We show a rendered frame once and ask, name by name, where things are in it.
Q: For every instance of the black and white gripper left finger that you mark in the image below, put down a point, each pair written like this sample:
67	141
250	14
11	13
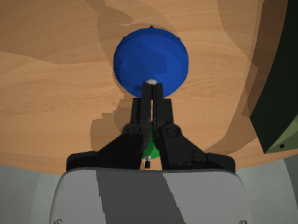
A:
126	151

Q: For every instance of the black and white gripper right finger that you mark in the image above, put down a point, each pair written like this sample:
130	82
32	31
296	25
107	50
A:
181	154

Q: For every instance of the green bell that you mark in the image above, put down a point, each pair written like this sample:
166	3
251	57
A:
150	153

